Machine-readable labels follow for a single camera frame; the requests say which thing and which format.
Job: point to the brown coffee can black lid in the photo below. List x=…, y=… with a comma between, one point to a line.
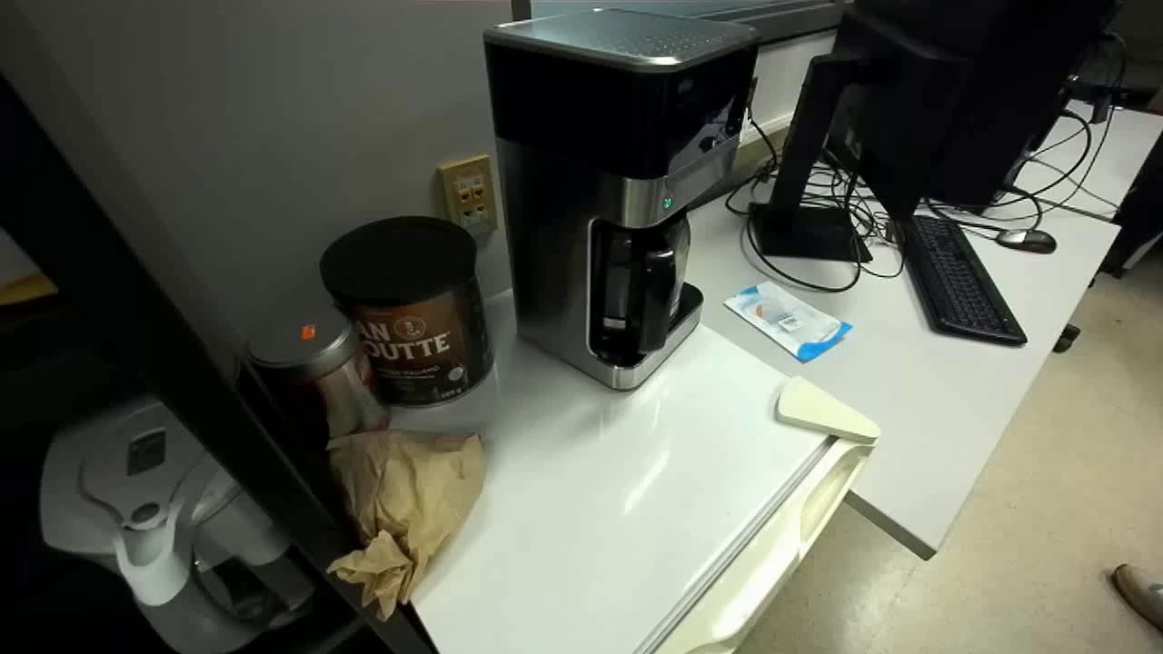
x=419, y=329

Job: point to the black and steel coffee machine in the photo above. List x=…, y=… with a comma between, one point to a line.
x=604, y=110

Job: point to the blue and white wipes packet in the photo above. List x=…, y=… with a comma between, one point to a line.
x=787, y=322

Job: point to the black monitor stand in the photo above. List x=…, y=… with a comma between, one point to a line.
x=803, y=231

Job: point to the crumpled brown paper bag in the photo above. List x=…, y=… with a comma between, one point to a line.
x=406, y=496

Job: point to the metal canister with orange dot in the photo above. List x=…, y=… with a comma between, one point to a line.
x=309, y=364

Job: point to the white mini fridge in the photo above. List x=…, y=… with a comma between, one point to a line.
x=774, y=547

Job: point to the black computer keyboard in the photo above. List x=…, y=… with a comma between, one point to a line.
x=965, y=287

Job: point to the black computer monitor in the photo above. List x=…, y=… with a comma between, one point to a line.
x=958, y=85

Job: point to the black shelf unit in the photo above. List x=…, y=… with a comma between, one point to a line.
x=133, y=314

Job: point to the black computer mouse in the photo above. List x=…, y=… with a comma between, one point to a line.
x=1025, y=243

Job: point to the grey shoe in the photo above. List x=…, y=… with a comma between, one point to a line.
x=1142, y=593

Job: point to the beige wall power outlet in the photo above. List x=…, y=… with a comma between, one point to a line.
x=465, y=191

